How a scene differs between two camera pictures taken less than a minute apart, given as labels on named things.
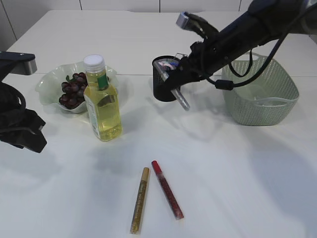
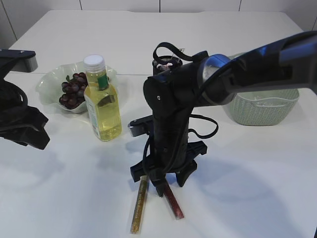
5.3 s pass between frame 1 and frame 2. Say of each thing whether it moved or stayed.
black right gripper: moved
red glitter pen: stayed
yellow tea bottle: stayed
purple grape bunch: stayed
